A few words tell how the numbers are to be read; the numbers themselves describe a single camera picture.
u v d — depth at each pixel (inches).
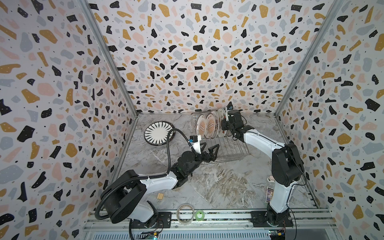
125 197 16.7
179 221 28.7
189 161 23.9
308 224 29.8
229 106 32.7
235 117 28.4
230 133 29.1
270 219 26.2
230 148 39.5
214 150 27.8
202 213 30.3
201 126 40.8
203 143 32.1
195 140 27.5
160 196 31.6
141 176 19.1
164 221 28.9
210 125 40.6
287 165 19.8
